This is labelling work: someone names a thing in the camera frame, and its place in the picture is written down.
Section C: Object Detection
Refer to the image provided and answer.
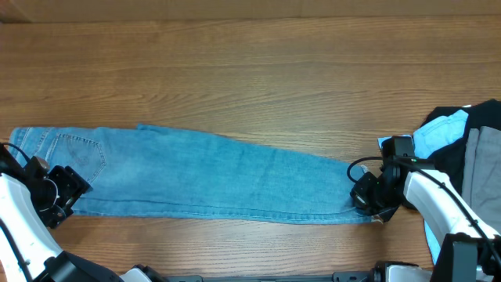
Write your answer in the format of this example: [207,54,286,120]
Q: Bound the blue denim jeans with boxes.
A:
[9,125,369,224]

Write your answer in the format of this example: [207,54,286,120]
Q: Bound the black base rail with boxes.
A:
[119,261,431,282]

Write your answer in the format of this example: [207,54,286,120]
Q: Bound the black garment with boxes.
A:
[423,99,500,193]

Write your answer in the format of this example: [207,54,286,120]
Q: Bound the light blue shirt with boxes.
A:
[377,109,470,266]

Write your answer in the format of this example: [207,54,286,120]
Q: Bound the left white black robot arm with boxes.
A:
[1,143,122,282]

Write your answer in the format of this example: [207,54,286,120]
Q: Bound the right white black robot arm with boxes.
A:
[350,136,500,282]

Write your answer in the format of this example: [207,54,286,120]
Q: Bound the grey garment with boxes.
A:
[462,126,501,233]

